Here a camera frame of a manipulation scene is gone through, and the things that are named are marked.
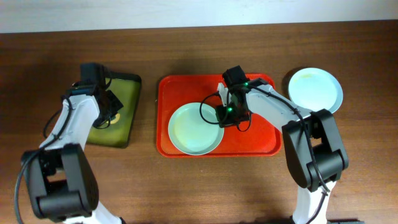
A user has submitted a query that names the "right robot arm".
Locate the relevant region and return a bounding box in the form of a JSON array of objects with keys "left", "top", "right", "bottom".
[{"left": 215, "top": 66, "right": 349, "bottom": 223}]

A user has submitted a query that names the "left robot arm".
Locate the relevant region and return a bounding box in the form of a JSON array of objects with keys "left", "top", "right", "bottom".
[{"left": 17, "top": 63, "right": 124, "bottom": 223}]

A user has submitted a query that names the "red plastic tray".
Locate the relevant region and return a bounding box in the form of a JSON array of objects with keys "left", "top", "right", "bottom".
[{"left": 156, "top": 74, "right": 282, "bottom": 158}]

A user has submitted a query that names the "black tray with yellow liquid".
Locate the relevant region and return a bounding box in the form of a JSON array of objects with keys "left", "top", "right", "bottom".
[{"left": 87, "top": 72, "right": 142, "bottom": 148}]

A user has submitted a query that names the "white plate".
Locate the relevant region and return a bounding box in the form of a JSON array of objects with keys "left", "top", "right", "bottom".
[{"left": 325, "top": 93, "right": 343, "bottom": 113}]

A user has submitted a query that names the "light blue plate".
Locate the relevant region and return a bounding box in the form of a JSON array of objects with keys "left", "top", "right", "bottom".
[{"left": 288, "top": 67, "right": 343, "bottom": 111}]

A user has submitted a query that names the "green and yellow sponge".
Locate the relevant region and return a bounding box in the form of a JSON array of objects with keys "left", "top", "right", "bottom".
[{"left": 110, "top": 113, "right": 121, "bottom": 124}]

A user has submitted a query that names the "light green plate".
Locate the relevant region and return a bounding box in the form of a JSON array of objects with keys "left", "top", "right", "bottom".
[{"left": 167, "top": 103, "right": 224, "bottom": 156}]

